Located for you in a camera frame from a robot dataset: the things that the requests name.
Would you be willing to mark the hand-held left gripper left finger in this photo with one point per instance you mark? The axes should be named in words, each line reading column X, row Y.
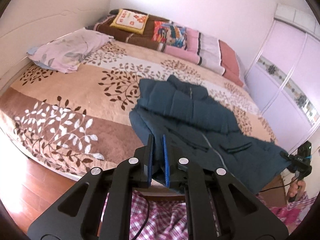
column 150, row 160

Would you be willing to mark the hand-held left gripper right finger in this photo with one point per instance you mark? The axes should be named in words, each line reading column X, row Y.
column 166, row 160

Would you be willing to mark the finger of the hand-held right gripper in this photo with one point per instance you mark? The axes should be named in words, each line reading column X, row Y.
column 285, row 155

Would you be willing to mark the dark teal quilted jacket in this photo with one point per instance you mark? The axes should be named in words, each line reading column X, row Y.
column 200, row 115

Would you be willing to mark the person's right forearm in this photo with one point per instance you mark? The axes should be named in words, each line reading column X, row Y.
column 287, row 215

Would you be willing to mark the person's right hand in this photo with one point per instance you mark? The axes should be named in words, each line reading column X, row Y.
column 291, row 191

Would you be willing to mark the white sliding-door wardrobe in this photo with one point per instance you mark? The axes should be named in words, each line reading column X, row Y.
column 287, row 55

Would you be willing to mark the beige leaf-print bed blanket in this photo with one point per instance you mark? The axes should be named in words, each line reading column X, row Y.
column 75, row 92

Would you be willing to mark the salmon pink pillow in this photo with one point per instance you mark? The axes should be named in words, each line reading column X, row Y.
column 228, row 60

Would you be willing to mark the brown striped folded blanket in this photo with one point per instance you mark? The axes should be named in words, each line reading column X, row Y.
column 140, row 38

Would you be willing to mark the colourful cartoon cushion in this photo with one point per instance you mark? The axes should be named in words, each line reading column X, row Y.
column 170, row 33

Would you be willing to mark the lilac floral pillow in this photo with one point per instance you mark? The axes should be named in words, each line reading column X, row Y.
column 70, row 47

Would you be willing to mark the yellow flower cushion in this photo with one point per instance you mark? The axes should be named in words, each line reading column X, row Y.
column 130, row 21

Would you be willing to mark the white bed headboard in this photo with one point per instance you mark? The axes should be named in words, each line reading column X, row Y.
column 37, row 30

